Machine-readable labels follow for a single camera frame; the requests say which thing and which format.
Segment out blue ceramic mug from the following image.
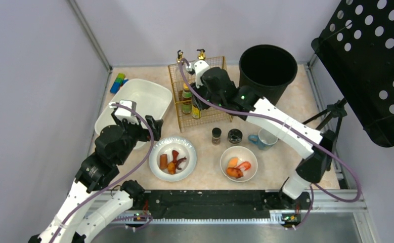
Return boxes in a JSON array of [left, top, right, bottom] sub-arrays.
[[247, 129, 278, 150]]

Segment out black tripod stand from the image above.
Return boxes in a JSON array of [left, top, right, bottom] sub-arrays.
[[302, 98, 348, 172]]

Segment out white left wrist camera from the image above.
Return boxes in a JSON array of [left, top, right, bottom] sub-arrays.
[[109, 100, 139, 125]]

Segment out toy shrimp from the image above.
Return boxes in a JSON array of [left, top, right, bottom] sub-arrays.
[[235, 161, 252, 171]]

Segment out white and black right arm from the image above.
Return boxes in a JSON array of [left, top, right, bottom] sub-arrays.
[[181, 65, 335, 199]]

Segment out clear gold-top oil bottle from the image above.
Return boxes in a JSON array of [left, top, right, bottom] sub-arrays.
[[197, 49, 206, 60]]

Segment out white plastic basin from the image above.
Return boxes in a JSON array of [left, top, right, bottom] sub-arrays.
[[94, 78, 172, 135]]

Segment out small yellow label bottle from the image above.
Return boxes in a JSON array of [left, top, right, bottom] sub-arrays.
[[191, 104, 201, 119]]

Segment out black perforated panel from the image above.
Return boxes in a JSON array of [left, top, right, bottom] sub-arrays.
[[311, 1, 394, 148]]

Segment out brown fried toy food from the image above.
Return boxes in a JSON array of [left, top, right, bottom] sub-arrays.
[[226, 167, 244, 179]]

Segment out dark sauce glass bottle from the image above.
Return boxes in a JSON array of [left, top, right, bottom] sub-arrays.
[[176, 49, 188, 85]]

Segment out black lid round jar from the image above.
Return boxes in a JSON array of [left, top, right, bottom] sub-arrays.
[[227, 129, 243, 145]]

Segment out blue green toy blocks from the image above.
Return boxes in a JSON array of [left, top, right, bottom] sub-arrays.
[[109, 73, 128, 94]]

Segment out red sausage piece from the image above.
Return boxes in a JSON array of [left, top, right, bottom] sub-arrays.
[[172, 150, 179, 164]]

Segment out gold wire rack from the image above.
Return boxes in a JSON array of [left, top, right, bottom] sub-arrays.
[[168, 63, 233, 132]]

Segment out orange toy food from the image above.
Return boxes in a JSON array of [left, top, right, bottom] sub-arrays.
[[228, 157, 239, 168]]

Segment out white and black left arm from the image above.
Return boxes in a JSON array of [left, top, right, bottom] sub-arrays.
[[29, 111, 163, 242]]

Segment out orange fried food piece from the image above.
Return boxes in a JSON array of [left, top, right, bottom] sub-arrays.
[[167, 162, 176, 175]]

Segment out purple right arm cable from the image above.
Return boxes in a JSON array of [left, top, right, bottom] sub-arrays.
[[179, 57, 362, 230]]

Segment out white bowl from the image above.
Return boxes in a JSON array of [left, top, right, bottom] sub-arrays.
[[220, 146, 258, 182]]

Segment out orange sausage piece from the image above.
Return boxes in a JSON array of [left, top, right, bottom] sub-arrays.
[[159, 154, 168, 170]]

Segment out dark octopus sausage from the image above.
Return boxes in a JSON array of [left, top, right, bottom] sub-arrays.
[[175, 157, 187, 170]]

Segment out white paper plate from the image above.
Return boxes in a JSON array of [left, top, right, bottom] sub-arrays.
[[149, 136, 197, 182]]

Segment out black trash bin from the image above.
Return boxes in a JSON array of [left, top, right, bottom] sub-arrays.
[[239, 45, 298, 105]]

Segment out yellow cap sauce bottle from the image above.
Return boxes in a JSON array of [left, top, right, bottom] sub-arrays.
[[181, 84, 192, 114]]

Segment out small dark spice jar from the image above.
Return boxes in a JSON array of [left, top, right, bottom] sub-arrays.
[[211, 127, 222, 145]]

